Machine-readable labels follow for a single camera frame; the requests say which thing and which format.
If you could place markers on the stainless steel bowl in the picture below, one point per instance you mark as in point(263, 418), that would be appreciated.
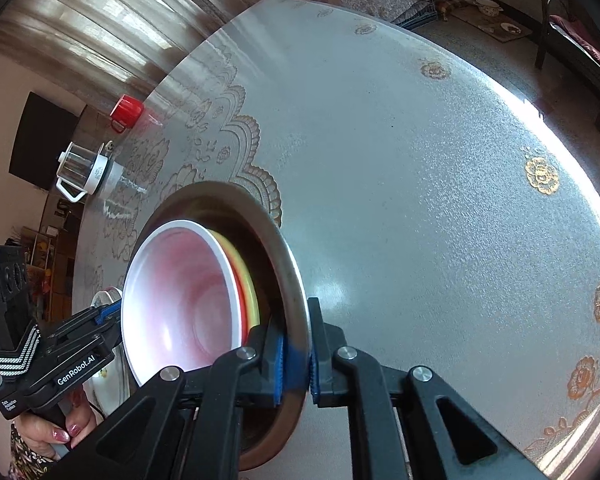
point(292, 280)

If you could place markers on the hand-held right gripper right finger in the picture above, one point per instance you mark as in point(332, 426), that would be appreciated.
point(314, 385)

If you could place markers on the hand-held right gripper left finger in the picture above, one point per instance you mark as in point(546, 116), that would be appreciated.
point(278, 365)

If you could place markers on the person's left forearm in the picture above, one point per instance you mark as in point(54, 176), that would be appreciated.
point(17, 460)

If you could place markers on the wooden cabinet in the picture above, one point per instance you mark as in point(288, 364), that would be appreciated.
point(45, 260)

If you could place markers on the red plastic bowl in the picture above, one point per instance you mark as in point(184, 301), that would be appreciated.
point(180, 305)

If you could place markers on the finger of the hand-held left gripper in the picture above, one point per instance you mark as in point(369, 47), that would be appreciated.
point(105, 312)
point(105, 341)

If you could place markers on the sheer window curtain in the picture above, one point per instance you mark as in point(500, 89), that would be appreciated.
point(105, 20)

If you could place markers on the dark chair with red cloth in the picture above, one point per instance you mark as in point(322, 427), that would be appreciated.
point(580, 45)

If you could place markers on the white glass electric kettle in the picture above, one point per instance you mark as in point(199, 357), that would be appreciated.
point(85, 170)

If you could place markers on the white rose-print deep plate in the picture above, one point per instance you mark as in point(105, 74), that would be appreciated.
point(115, 385)

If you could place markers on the red mug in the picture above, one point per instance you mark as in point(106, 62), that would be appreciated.
point(126, 109)

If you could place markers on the black wall television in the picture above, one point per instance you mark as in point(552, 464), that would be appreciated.
point(40, 140)

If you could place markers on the floral lace tablecloth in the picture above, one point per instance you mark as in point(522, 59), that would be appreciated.
point(430, 210)

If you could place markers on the person's left hand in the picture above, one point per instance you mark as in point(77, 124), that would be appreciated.
point(42, 432)

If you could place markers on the white enamel floor bowl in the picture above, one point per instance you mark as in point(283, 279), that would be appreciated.
point(487, 6)

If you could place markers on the brown floor mat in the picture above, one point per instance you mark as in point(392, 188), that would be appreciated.
point(495, 27)

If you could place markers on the yellow plastic bowl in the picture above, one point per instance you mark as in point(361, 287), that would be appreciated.
point(250, 290)

